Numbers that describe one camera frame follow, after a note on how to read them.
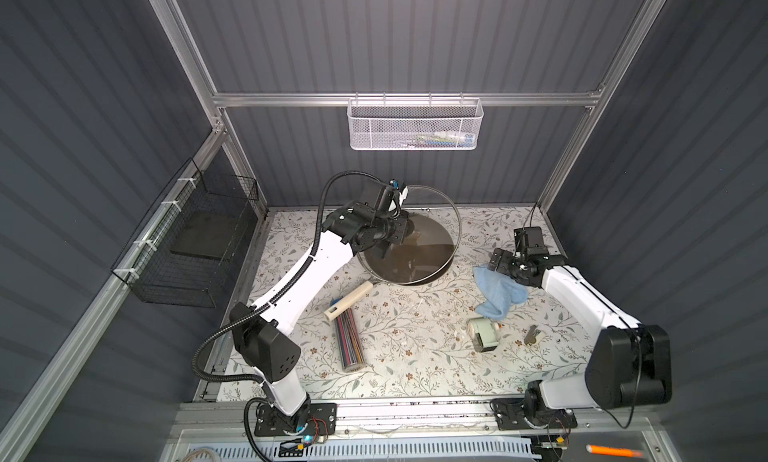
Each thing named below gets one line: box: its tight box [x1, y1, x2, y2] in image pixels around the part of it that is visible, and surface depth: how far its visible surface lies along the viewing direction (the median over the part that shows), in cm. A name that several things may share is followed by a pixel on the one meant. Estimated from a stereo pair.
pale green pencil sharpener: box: [467, 316, 500, 353], surface depth 86 cm
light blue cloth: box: [473, 266, 528, 320], surface depth 93 cm
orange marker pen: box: [586, 444, 645, 458], surface depth 71 cm
